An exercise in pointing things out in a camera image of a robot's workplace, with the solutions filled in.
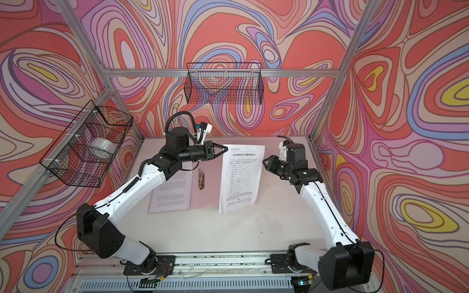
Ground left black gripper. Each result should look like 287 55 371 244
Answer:
177 142 228 165

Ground printed english text sheet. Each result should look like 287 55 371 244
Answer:
148 171 192 214

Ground pink file folder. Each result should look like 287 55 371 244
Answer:
183 162 222 211

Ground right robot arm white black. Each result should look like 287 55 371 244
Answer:
263 137 378 291

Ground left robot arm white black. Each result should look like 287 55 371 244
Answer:
74 111 228 275

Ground metal folder clip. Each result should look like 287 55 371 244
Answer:
199 172 205 190

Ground white tape roll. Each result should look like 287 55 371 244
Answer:
89 137 117 160

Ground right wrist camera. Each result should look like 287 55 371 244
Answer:
279 140 289 161

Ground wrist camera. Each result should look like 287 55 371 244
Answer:
279 140 289 161
196 122 213 145

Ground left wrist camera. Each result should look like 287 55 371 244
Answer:
196 122 213 145

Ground black wire basket back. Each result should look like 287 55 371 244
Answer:
184 62 265 105

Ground black wire basket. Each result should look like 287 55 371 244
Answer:
40 101 133 188
184 62 265 105

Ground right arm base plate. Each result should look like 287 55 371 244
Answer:
265 253 317 276

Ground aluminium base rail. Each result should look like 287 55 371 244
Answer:
65 250 328 293

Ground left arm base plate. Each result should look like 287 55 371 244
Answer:
123 255 176 277

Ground black wire basket left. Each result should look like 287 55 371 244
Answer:
40 101 133 188

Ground aluminium frame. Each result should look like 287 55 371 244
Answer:
0 0 384 241

